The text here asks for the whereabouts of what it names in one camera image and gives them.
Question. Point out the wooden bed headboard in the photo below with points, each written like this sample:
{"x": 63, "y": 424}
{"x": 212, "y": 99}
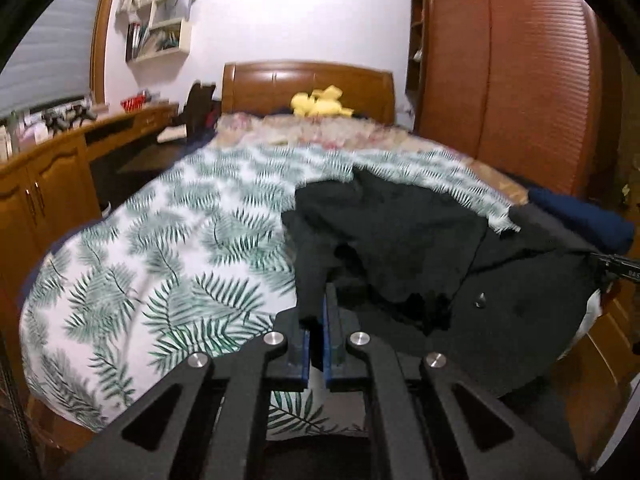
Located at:
{"x": 260, "y": 90}

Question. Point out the grey window blind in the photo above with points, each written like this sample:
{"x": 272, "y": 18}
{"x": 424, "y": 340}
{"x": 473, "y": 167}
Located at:
{"x": 45, "y": 45}

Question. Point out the black binders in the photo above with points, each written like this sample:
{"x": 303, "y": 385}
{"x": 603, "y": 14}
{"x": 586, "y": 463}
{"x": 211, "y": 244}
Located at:
{"x": 132, "y": 40}

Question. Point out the dark wooden chair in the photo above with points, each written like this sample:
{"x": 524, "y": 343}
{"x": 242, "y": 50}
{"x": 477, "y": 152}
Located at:
{"x": 197, "y": 107}

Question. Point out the wooden louvred wardrobe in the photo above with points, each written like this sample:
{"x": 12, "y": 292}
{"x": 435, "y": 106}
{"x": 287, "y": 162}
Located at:
{"x": 525, "y": 70}

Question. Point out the wooden window frame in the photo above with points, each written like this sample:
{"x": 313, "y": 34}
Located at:
{"x": 100, "y": 35}

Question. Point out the black double-breasted coat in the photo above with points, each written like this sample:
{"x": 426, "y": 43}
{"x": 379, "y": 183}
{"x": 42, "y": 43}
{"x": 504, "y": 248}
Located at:
{"x": 400, "y": 240}

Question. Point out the navy folded cloth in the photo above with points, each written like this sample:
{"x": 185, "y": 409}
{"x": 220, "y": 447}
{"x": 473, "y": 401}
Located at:
{"x": 585, "y": 217}

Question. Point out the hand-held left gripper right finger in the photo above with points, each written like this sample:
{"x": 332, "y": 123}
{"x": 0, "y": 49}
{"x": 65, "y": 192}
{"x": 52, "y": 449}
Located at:
{"x": 331, "y": 355}

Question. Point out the wooden desk cabinet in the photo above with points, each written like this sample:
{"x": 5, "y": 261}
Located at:
{"x": 45, "y": 185}

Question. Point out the floral quilt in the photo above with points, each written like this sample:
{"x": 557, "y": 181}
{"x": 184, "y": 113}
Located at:
{"x": 350, "y": 132}

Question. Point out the wooden bed side rail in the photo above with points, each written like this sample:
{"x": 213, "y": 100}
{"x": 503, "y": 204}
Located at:
{"x": 600, "y": 360}

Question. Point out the black tripod stand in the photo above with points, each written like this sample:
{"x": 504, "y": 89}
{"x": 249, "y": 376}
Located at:
{"x": 82, "y": 112}
{"x": 55, "y": 120}

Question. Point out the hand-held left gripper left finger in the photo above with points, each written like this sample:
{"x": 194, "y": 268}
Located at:
{"x": 302, "y": 355}

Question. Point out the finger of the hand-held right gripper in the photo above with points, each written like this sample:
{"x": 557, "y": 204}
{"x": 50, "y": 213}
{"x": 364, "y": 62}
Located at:
{"x": 602, "y": 260}

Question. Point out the yellow plush toy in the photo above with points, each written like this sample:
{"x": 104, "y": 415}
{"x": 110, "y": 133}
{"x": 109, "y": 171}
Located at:
{"x": 320, "y": 104}

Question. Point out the red basket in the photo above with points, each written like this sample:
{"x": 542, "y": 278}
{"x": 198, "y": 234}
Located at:
{"x": 132, "y": 104}

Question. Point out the white wall shelf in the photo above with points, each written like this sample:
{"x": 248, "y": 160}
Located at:
{"x": 182, "y": 35}

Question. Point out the leaf-print white blanket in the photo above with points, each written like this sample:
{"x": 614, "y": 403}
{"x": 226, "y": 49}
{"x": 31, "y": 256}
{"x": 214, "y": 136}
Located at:
{"x": 150, "y": 260}

